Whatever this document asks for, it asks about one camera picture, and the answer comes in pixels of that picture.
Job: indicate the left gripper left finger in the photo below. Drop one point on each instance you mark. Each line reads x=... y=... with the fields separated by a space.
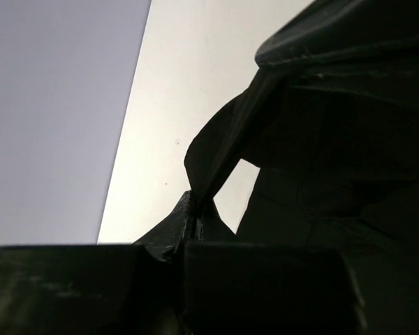
x=95 y=289

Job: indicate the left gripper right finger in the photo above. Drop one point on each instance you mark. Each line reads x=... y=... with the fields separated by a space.
x=239 y=288

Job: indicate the black long sleeve shirt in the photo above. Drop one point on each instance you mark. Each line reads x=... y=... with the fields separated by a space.
x=331 y=118

